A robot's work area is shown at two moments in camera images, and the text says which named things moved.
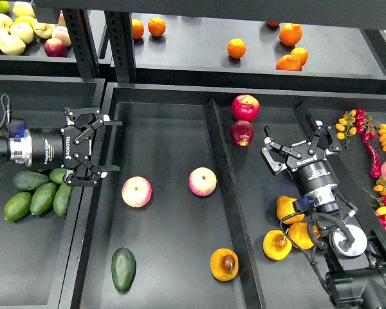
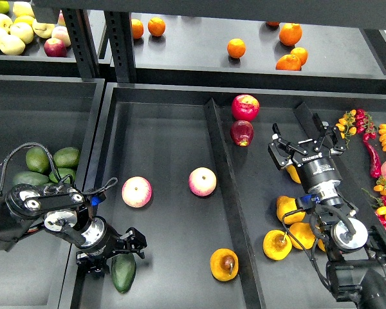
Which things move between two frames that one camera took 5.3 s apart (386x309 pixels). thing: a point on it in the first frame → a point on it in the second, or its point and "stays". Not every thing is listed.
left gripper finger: [100, 171] → [89, 262]
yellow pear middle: [285, 207] stays
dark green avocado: [123, 269] stays
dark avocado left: [23, 180] stays
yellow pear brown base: [224, 264] stays
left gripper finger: [73, 114] → [132, 241]
